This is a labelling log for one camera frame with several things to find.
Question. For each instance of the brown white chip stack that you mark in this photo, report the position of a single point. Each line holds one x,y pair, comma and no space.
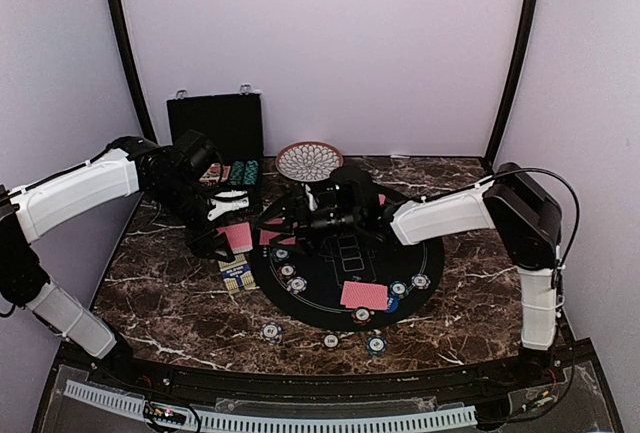
330,341

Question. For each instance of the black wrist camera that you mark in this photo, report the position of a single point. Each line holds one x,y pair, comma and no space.
356,186
196,153

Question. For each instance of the white cable tray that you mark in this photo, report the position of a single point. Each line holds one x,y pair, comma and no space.
238,416

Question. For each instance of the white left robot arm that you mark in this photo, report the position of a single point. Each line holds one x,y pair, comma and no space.
46,238

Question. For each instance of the round black poker mat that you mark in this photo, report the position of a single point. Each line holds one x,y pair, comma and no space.
345,258

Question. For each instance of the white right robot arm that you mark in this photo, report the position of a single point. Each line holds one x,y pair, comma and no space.
509,207

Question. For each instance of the red playing card deck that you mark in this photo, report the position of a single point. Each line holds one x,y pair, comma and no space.
239,237

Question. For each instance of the red cards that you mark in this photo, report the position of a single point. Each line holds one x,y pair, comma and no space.
266,237
371,296

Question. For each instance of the patterned ceramic plate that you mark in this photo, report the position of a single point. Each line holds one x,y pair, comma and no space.
308,161

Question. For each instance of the black corner frame post left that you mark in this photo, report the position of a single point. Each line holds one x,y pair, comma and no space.
126,54

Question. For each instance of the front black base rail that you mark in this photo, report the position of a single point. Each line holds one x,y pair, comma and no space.
483,383

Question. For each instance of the green chip row right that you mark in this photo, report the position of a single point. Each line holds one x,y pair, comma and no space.
251,173

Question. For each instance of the black poker chip case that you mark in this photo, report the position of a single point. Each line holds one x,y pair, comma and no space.
232,122

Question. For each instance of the cards in case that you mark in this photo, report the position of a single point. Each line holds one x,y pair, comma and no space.
216,173

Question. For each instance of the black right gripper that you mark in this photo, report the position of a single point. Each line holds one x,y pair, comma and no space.
286,228

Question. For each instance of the blue tan chip stack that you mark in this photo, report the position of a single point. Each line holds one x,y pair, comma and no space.
271,333

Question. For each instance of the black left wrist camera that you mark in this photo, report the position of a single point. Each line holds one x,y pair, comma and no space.
196,153

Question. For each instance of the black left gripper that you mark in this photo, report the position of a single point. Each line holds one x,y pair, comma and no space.
195,238

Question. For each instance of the blue small blind button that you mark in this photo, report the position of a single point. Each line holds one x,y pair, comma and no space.
393,304

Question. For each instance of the black corner frame post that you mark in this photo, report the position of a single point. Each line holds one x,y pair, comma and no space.
516,65
126,54

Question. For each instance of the green chip row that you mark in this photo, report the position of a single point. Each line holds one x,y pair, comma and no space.
237,173
251,173

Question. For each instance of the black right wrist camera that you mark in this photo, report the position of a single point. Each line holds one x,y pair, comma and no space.
356,186

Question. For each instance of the blue green chip stack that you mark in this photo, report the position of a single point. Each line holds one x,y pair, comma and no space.
376,346

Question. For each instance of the black corner frame post right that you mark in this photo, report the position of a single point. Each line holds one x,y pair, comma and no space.
516,65

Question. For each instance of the green chip row left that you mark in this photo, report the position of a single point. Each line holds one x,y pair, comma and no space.
237,173

